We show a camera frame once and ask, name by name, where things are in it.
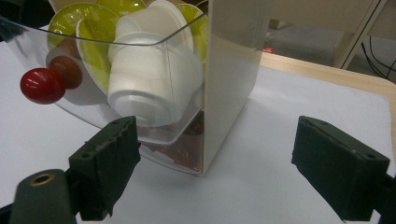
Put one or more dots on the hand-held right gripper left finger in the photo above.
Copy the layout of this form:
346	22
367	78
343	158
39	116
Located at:
106	168

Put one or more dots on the pile of white coffee capsules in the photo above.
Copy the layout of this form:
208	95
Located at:
152	81

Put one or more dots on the cream capsule drawer cabinet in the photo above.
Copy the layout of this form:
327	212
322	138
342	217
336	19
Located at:
227	93

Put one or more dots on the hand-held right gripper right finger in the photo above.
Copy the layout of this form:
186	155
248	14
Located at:
339	168

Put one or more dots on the red drink can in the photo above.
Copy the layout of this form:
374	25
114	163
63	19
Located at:
267	49

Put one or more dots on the pile of dark red capsules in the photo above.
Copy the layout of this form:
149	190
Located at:
186	149

